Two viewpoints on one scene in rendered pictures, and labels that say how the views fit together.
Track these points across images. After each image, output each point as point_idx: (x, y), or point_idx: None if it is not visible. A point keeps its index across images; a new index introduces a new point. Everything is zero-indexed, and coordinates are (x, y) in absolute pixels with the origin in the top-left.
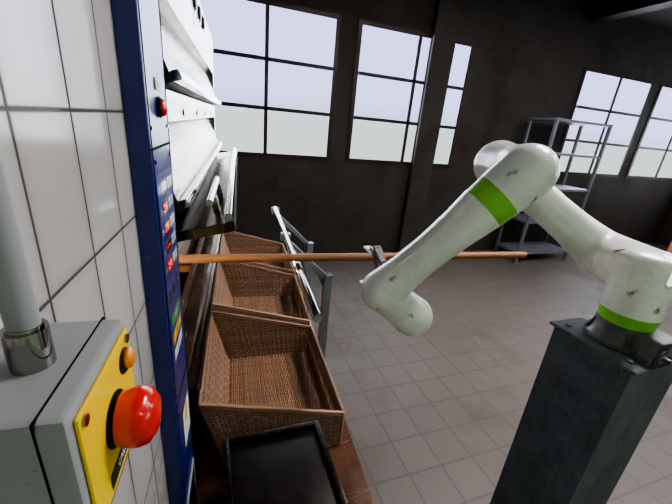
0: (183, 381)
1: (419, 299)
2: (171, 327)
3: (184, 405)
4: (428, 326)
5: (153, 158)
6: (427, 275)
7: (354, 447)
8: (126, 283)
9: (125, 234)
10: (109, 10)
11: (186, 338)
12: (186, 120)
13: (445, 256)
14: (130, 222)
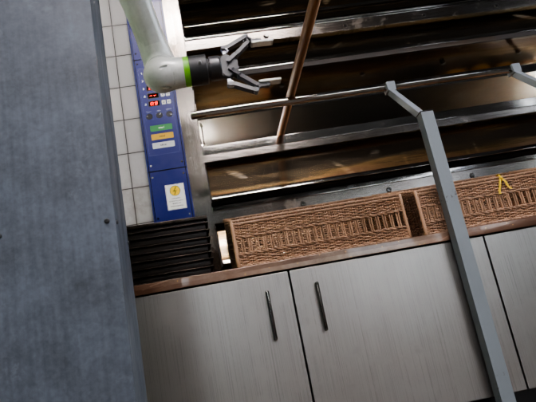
0: (172, 171)
1: (151, 58)
2: (147, 129)
3: (171, 184)
4: (144, 74)
5: (134, 63)
6: (135, 37)
7: (231, 269)
8: (118, 104)
9: (122, 89)
10: (126, 30)
11: (242, 179)
12: (334, 37)
13: (127, 18)
14: (128, 86)
